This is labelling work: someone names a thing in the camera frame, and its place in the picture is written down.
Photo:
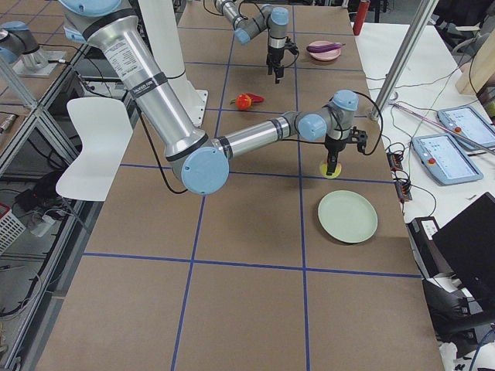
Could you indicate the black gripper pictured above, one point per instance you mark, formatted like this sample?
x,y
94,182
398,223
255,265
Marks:
x,y
332,146
274,55

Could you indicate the yellow pink peach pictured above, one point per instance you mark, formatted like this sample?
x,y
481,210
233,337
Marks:
x,y
323,167

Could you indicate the red chili pepper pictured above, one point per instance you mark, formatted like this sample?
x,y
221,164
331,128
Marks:
x,y
255,99

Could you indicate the purple eggplant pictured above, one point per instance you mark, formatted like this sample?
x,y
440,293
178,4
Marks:
x,y
324,47

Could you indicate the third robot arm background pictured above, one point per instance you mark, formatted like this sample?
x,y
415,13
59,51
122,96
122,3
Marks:
x,y
20,48

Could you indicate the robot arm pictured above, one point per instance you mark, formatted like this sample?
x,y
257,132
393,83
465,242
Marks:
x,y
270,19
199,162

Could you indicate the red orange apple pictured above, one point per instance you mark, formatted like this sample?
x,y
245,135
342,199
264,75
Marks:
x,y
243,102

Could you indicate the pink plate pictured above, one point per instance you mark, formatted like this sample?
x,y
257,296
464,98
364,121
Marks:
x,y
332,55

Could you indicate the green plate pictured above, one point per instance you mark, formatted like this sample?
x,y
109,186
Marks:
x,y
347,216

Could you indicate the orange electronics board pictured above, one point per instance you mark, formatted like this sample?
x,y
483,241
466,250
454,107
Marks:
x,y
401,179

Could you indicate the red bottle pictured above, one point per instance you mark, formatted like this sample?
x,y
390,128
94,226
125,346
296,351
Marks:
x,y
360,17

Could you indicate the near teach pendant tablet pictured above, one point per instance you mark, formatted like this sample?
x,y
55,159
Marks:
x,y
444,160

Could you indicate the teach pendant tablet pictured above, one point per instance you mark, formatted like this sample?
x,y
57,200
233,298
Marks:
x,y
469,123
444,160

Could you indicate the black box with label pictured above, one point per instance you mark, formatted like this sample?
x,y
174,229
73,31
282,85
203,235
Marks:
x,y
425,252

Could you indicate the far teach pendant tablet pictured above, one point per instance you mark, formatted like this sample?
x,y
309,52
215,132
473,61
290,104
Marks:
x,y
469,123

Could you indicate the black laptop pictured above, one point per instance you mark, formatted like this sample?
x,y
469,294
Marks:
x,y
467,244

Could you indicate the white chair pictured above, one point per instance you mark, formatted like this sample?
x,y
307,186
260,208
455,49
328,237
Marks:
x,y
104,129

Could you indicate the white plastic basket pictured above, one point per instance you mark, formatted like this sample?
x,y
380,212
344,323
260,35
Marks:
x,y
11,228

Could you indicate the aluminium frame post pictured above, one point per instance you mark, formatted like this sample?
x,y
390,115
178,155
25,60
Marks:
x,y
412,36

